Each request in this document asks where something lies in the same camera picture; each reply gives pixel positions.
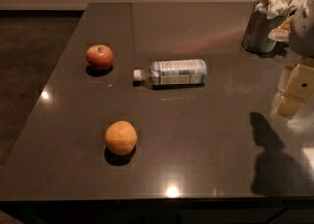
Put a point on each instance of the red apple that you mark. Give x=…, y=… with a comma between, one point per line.
x=99, y=57

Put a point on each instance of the clear plastic water bottle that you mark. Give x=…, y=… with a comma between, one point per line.
x=173, y=72

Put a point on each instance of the metal cup container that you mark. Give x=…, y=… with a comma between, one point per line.
x=256, y=38

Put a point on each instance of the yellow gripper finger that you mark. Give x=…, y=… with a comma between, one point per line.
x=295, y=88
x=282, y=32

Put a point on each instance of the orange fruit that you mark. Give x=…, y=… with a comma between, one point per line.
x=121, y=138

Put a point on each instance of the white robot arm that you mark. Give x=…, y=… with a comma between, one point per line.
x=301, y=40

